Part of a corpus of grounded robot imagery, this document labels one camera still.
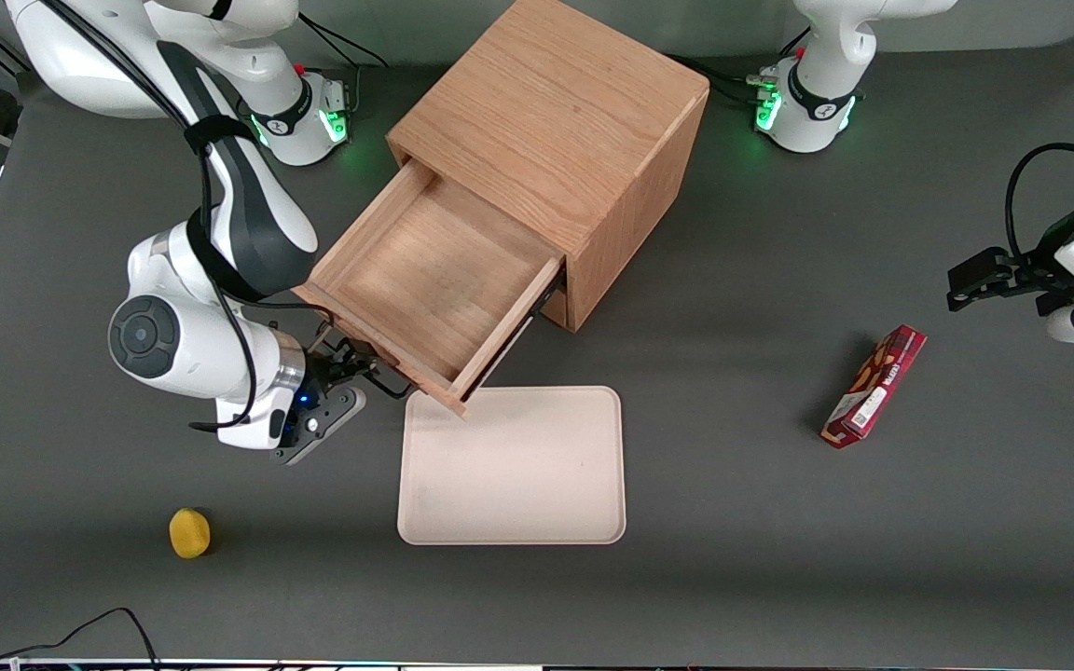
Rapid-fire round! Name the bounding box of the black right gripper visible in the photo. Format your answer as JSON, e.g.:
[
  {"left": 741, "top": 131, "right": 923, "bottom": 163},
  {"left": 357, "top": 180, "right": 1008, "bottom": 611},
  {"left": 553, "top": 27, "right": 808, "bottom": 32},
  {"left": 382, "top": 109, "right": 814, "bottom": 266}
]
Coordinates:
[{"left": 298, "top": 339, "right": 381, "bottom": 413}]

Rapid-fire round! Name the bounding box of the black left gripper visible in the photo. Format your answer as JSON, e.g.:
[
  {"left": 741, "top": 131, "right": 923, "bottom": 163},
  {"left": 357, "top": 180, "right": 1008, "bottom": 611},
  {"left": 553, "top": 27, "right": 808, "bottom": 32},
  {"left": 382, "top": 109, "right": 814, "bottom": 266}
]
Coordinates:
[{"left": 946, "top": 247, "right": 1074, "bottom": 319}]

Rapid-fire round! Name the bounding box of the black metal drawer handle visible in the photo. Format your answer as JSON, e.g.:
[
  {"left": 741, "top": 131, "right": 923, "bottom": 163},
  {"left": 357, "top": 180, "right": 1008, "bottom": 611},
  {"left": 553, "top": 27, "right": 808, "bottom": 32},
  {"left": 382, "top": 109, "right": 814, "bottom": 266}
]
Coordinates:
[{"left": 316, "top": 317, "right": 414, "bottom": 400}]

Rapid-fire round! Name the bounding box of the wooden drawer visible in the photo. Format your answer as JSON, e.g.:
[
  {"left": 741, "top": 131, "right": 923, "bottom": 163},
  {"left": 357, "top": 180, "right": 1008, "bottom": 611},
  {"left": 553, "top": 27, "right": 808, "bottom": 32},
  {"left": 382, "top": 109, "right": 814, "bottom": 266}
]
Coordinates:
[{"left": 293, "top": 158, "right": 566, "bottom": 416}]

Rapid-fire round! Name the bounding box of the wooden drawer cabinet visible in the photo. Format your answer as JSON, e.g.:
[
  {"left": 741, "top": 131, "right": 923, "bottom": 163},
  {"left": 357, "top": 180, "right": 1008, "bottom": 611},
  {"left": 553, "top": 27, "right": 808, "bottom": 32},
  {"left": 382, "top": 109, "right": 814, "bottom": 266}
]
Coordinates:
[{"left": 386, "top": 0, "right": 711, "bottom": 334}]

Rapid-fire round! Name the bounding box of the red snack box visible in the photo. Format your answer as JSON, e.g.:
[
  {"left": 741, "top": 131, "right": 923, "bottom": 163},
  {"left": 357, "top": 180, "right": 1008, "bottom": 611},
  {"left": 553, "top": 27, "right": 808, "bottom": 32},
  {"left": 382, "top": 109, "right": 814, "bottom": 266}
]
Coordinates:
[{"left": 820, "top": 323, "right": 929, "bottom": 450}]

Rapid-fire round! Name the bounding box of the white rectangular plastic tray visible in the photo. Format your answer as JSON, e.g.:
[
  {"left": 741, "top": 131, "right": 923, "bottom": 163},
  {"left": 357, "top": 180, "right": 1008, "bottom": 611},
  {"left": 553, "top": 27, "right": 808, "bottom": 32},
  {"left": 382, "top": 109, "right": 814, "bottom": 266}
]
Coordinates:
[{"left": 397, "top": 385, "right": 627, "bottom": 546}]

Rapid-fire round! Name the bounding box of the yellow sponge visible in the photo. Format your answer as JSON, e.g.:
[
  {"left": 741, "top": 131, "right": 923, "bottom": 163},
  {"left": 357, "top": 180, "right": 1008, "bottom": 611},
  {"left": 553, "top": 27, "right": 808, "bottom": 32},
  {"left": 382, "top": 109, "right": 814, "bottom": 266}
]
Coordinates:
[{"left": 169, "top": 508, "right": 213, "bottom": 560}]

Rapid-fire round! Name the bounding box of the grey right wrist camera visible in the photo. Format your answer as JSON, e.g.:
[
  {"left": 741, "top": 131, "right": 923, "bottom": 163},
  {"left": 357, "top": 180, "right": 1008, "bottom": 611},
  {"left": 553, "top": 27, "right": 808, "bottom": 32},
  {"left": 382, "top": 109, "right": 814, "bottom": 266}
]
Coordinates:
[{"left": 271, "top": 385, "right": 367, "bottom": 466}]

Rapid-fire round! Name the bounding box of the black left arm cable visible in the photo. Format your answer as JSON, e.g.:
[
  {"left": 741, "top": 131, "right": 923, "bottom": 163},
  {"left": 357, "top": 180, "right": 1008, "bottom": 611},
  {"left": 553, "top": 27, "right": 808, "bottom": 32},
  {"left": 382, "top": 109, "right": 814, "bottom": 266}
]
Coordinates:
[{"left": 1006, "top": 143, "right": 1074, "bottom": 264}]

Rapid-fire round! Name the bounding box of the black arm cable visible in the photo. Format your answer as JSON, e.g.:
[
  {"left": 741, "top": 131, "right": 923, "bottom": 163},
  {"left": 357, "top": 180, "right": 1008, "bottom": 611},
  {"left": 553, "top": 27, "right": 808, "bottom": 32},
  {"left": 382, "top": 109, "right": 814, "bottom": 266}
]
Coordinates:
[
  {"left": 38, "top": 0, "right": 263, "bottom": 434},
  {"left": 1006, "top": 143, "right": 1074, "bottom": 264}
]

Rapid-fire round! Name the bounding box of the black drawer slide rail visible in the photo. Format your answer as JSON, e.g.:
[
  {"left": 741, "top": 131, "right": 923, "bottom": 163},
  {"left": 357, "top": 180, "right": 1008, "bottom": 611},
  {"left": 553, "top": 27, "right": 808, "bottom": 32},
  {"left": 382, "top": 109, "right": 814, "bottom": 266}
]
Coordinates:
[{"left": 458, "top": 275, "right": 564, "bottom": 404}]

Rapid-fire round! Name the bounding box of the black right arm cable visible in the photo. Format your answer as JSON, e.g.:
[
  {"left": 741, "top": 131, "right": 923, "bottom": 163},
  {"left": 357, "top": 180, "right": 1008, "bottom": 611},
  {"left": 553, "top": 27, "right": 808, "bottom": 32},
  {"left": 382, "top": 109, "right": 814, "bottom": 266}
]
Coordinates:
[{"left": 38, "top": 0, "right": 263, "bottom": 434}]

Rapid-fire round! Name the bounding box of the black velcro strap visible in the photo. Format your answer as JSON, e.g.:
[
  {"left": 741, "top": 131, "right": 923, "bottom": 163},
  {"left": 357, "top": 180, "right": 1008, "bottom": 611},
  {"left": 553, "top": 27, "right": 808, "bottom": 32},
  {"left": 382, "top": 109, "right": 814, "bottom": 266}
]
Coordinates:
[{"left": 185, "top": 116, "right": 256, "bottom": 157}]

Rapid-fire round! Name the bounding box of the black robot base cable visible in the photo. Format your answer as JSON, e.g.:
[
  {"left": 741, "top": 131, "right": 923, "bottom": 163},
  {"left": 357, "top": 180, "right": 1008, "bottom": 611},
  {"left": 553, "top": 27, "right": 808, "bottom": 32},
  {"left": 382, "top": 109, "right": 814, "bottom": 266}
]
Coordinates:
[
  {"left": 297, "top": 11, "right": 389, "bottom": 71},
  {"left": 668, "top": 54, "right": 780, "bottom": 105}
]

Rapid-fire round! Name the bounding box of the thin black cable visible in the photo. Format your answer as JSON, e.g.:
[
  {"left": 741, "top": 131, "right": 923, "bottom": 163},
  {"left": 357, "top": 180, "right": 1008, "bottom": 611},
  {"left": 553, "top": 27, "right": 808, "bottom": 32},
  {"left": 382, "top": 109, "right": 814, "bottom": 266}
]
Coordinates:
[{"left": 0, "top": 608, "right": 161, "bottom": 668}]

